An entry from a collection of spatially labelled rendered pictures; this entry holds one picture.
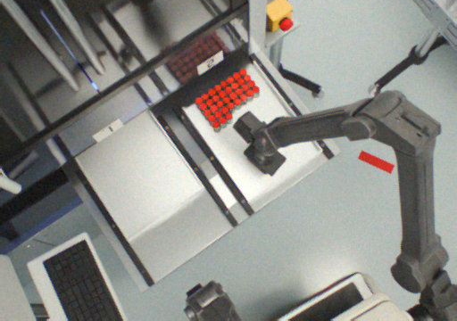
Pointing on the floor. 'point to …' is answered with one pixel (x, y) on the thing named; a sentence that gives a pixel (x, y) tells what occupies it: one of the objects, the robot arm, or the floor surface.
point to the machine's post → (256, 14)
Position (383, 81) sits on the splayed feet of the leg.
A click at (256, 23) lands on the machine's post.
